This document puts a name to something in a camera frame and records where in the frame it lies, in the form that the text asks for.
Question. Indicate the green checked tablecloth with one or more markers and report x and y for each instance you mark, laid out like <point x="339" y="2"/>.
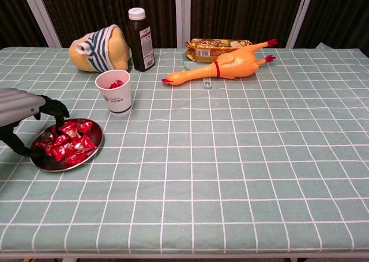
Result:
<point x="230" y="158"/>

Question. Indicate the dark brown curtain panel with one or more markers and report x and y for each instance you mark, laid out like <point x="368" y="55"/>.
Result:
<point x="245" y="11"/>
<point x="11" y="14"/>
<point x="86" y="8"/>
<point x="340" y="14"/>

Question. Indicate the golden biscuit packet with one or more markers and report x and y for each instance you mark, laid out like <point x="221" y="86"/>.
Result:
<point x="207" y="52"/>

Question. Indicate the pale green plastic board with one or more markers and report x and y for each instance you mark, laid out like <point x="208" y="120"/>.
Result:
<point x="188" y="64"/>

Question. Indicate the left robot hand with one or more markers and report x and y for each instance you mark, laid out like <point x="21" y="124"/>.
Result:
<point x="17" y="104"/>

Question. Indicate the grey metal partition post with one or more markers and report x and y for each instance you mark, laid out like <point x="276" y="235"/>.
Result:
<point x="183" y="14"/>
<point x="300" y="14"/>
<point x="40" y="16"/>

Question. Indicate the yellow striped plush toy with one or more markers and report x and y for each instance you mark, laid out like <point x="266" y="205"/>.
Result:
<point x="115" y="51"/>

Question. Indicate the round steel dish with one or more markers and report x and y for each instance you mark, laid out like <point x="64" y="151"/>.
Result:
<point x="98" y="139"/>

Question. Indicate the orange rubber chicken toy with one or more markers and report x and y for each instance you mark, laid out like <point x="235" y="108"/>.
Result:
<point x="236" y="64"/>

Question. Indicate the white paper cup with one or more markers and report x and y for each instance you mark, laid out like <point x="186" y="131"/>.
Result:
<point x="118" y="100"/>

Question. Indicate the dark bottle white cap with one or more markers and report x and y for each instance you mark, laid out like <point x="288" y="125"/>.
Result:
<point x="138" y="42"/>

